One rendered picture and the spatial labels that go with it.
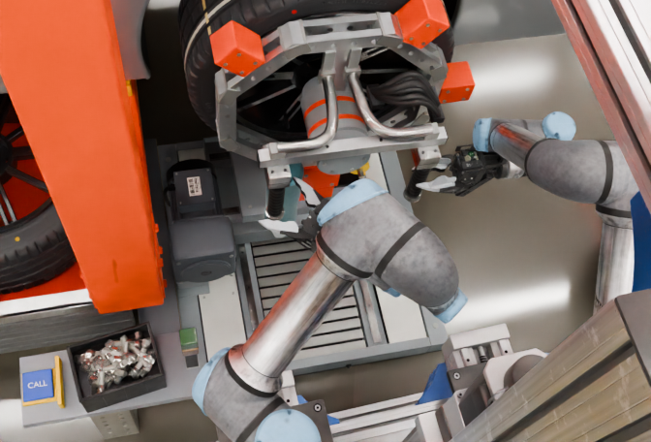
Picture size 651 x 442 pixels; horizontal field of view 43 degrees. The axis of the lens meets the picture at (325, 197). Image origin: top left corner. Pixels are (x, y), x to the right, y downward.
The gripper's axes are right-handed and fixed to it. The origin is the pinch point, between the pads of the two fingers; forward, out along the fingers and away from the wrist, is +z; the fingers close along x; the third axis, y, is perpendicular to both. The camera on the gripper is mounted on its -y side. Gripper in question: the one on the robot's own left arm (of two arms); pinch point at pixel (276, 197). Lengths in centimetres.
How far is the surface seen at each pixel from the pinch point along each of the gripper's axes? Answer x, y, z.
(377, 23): 34.5, -28.5, -0.6
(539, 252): 73, 83, -63
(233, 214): 17, 66, 24
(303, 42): 20.3, -29.0, 9.0
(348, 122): 21.5, -8.8, -4.4
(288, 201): 9.0, 17.8, 1.7
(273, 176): -1.7, -12.0, 0.3
